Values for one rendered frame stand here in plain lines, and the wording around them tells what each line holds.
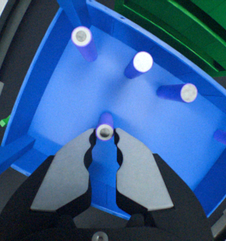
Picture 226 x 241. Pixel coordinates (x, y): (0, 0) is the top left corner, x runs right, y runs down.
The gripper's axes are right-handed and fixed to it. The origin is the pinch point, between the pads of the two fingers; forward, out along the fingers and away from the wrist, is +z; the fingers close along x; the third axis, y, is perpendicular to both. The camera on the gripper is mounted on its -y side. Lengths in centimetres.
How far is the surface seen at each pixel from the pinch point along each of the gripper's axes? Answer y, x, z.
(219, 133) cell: 3.7, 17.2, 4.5
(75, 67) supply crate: -4.9, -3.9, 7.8
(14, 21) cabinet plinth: -19, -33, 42
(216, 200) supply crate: 12.0, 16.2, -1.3
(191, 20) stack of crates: -12.4, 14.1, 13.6
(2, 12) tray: -19.9, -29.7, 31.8
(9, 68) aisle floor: -3, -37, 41
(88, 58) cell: -6.2, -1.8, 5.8
